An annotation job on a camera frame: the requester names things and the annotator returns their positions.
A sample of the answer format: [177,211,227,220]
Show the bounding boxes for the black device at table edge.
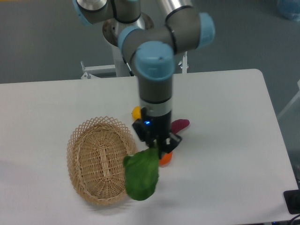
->
[283,189,300,214]

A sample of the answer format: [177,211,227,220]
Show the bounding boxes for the purple sweet potato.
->
[171,119,190,134]

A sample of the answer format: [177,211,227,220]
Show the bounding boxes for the yellow mango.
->
[131,106,141,120]

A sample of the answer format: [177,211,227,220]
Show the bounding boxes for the white metal frame bracket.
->
[80,50,190,79]

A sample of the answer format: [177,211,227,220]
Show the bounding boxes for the green bok choy vegetable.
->
[123,148,159,201]

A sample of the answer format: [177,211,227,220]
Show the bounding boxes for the orange tangerine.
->
[159,152,173,166]

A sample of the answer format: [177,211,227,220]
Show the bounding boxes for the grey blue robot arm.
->
[73,0,215,158]

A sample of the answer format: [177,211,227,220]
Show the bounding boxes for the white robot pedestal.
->
[102,12,154,71]

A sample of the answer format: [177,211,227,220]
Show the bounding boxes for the blue plastic bag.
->
[277,0,300,22]

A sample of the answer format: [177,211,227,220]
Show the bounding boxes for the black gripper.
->
[132,107,182,158]

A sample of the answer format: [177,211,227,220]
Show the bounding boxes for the woven wicker basket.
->
[67,116,137,206]

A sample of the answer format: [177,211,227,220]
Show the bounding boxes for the black white cable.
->
[122,56,135,77]

